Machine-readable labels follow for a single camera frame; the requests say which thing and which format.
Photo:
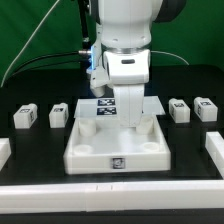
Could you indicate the white square table top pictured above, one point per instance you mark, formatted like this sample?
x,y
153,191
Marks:
x,y
101,145

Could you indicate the green backdrop curtain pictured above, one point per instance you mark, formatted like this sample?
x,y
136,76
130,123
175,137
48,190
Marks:
x,y
29,28

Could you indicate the sheet with four markers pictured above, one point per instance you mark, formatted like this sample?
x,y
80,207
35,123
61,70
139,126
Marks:
x,y
88,108

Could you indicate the white left fence block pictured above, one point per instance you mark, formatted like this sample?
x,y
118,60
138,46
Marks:
x,y
5,151

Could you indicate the white right fence block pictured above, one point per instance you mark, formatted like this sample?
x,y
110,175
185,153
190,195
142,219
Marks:
x,y
214,144

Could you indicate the white fence block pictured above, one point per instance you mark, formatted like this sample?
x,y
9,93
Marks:
x,y
5,151
214,144

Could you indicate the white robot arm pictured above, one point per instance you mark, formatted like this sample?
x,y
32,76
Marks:
x,y
123,27

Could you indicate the white front fence bar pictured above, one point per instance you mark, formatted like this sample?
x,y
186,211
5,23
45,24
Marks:
x,y
112,196

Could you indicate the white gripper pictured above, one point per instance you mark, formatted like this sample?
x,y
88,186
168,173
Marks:
x,y
128,74

